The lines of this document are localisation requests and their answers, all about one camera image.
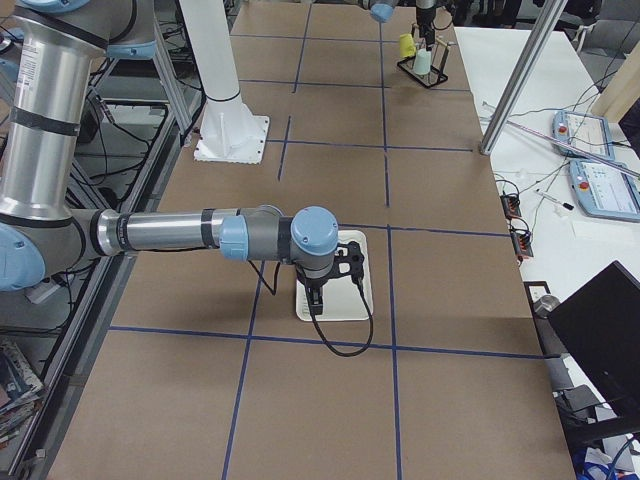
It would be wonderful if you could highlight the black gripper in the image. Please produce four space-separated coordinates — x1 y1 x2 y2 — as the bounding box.
416 8 435 40
295 266 332 318

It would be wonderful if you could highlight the pale green cup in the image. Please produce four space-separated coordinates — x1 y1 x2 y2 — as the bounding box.
412 48 432 76

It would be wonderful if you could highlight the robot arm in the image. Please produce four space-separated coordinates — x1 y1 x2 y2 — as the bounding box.
1 1 339 315
353 0 437 44

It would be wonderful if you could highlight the white bear tray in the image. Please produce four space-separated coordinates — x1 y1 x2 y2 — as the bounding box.
295 230 374 322

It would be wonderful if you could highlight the yellow cup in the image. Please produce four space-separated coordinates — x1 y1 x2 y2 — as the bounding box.
398 33 416 59

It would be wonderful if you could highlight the small metal cup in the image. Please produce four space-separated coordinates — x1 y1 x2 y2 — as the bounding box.
533 294 561 319

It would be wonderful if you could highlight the long metal rod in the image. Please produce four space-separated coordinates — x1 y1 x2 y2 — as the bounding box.
506 108 639 180

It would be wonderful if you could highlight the upper teach pendant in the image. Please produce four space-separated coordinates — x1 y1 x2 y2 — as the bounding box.
552 110 615 161

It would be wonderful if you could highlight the teach pendant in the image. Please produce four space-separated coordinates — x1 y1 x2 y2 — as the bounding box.
552 110 615 161
569 159 639 223

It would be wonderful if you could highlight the upper orange connector box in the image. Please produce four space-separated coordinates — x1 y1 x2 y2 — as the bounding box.
500 193 522 220

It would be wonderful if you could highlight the orange connector box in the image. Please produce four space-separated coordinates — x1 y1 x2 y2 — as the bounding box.
500 193 522 220
510 228 534 262

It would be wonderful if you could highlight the lower orange connector box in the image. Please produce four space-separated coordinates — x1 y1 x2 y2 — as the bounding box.
510 228 534 262

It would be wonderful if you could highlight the black marker pen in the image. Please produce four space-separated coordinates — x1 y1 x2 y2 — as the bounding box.
535 189 575 211

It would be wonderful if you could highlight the lower teach pendant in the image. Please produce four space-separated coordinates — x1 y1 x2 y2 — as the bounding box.
569 159 639 223

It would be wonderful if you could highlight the white power strip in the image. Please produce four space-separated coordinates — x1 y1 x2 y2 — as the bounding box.
24 278 64 305

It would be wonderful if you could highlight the black laptop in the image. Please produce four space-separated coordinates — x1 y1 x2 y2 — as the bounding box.
548 261 639 416

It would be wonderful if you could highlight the stack of magazines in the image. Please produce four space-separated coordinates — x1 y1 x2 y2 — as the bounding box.
1 337 44 448

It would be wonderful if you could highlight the black camera cable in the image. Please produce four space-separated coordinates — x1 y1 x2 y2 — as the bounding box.
253 261 375 357

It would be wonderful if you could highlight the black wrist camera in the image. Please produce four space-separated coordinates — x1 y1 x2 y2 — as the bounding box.
329 241 365 288

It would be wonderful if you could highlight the black wire cup rack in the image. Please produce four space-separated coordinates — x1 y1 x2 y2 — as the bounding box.
396 23 456 89

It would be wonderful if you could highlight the aluminium frame post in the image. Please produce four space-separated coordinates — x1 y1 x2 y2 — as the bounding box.
479 0 567 155

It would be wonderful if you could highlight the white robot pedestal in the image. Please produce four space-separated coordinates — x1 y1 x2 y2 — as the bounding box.
180 0 270 164

